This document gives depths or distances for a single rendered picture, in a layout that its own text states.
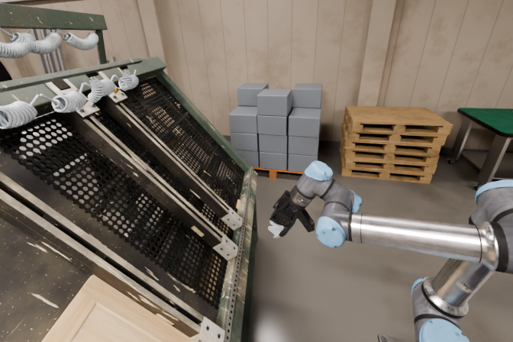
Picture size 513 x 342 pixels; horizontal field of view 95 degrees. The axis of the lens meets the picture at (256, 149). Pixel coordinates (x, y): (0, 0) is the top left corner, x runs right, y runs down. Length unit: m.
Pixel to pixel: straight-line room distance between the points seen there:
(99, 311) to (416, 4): 4.61
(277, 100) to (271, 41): 1.50
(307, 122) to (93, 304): 2.82
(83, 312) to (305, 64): 4.12
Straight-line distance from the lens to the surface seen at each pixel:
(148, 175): 1.23
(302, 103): 3.62
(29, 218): 0.95
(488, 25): 4.92
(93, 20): 2.19
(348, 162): 3.78
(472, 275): 0.90
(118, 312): 1.02
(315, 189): 0.76
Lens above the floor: 2.02
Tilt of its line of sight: 26 degrees down
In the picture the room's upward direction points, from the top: 3 degrees counter-clockwise
